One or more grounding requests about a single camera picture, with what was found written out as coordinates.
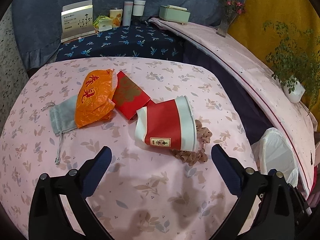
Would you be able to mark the navy floral cloth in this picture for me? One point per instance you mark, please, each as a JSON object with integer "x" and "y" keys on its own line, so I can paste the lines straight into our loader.
{"x": 143, "y": 40}

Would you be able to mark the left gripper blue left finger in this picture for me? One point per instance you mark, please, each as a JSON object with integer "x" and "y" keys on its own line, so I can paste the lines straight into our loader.
{"x": 79, "y": 184}

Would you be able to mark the green plant in white pot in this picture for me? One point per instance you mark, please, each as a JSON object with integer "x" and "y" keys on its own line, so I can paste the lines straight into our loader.
{"x": 295, "y": 63}

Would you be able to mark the pink dotted shelf cloth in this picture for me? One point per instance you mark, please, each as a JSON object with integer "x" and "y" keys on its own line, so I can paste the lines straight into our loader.
{"x": 293, "y": 120}

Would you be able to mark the green white small packet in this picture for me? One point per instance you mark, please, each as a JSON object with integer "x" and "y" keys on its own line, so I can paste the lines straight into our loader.
{"x": 102, "y": 23}

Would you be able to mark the white jar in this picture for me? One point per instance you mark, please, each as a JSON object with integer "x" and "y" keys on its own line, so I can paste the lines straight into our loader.
{"x": 138, "y": 7}

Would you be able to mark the pink rabbit print tablecloth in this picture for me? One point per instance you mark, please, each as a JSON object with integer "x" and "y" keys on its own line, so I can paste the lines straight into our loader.
{"x": 145, "y": 193}

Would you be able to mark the grey drawstring pouch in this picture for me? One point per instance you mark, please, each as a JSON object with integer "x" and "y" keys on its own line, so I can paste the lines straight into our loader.
{"x": 62, "y": 119}

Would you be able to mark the glass vase with pink flowers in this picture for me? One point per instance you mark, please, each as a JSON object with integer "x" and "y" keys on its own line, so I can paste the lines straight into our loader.
{"x": 230, "y": 10}

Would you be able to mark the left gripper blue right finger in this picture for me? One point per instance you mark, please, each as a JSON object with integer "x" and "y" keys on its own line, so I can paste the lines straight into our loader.
{"x": 246, "y": 184}

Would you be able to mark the yellow curtain backdrop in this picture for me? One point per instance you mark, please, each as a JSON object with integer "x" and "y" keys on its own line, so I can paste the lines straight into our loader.
{"x": 249, "y": 30}

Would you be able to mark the tall white bottle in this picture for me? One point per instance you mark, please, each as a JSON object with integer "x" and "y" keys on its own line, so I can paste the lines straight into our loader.
{"x": 127, "y": 13}

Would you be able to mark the red gold box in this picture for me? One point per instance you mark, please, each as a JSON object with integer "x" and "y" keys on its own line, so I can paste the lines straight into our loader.
{"x": 129, "y": 97}

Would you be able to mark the pink brown scrunchie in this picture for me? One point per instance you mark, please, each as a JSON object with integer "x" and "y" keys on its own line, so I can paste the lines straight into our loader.
{"x": 199, "y": 155}

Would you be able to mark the white lined trash bin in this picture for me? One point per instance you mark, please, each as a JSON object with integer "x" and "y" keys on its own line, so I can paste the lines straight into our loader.
{"x": 273, "y": 151}

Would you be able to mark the white open book box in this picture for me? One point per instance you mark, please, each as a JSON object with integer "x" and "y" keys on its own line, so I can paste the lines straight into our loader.
{"x": 77, "y": 20}

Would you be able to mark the blue curtain backdrop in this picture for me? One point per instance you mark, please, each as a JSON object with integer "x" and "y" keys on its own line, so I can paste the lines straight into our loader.
{"x": 37, "y": 23}

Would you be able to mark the small orange printed can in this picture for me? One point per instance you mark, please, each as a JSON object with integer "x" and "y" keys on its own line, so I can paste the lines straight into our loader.
{"x": 116, "y": 16}

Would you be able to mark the mint green box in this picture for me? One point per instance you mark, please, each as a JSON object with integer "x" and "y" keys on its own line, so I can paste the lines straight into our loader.
{"x": 173, "y": 13}

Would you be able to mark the orange printed plastic bag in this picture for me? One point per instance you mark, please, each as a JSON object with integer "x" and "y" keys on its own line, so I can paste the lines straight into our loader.
{"x": 94, "y": 102}

